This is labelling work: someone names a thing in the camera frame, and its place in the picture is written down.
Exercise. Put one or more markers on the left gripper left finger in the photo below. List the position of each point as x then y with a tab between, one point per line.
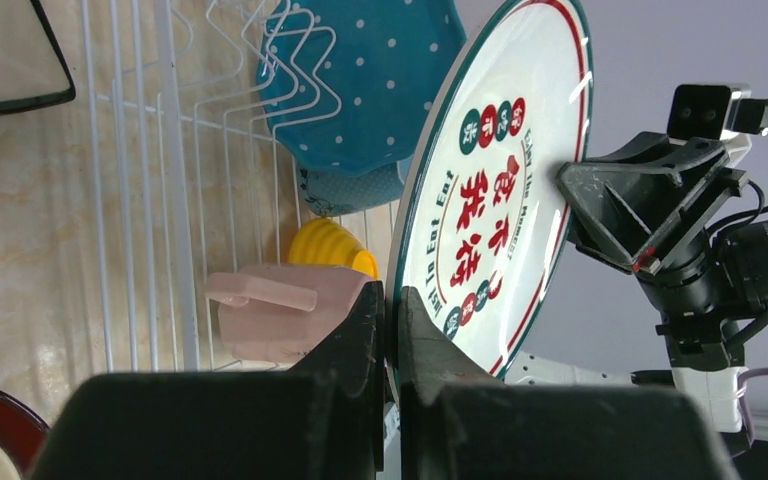
320	419

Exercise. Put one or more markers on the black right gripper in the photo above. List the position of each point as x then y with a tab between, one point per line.
647	215

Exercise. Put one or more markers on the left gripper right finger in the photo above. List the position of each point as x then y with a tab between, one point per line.
459	422

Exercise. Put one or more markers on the pink white mug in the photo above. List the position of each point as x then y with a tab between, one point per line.
279	313

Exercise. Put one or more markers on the round printed white plate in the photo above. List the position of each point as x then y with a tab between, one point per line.
481	224

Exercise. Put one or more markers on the yellow ribbed bowl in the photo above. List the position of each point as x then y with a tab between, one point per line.
322	241

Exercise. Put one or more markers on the blue floral mug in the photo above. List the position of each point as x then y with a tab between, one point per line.
330	194

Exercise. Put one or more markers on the blue polka dot plate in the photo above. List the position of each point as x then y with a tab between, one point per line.
346	86

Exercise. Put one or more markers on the white wire dish rack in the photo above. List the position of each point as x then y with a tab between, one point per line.
187	175

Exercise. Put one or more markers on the square black-rimmed plate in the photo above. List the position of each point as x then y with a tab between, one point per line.
34	73

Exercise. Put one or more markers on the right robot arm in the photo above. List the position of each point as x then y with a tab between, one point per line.
707	353

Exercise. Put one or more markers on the dark red round plate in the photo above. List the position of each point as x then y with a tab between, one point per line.
22	433

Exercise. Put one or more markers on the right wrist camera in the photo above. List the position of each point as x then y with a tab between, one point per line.
717	112

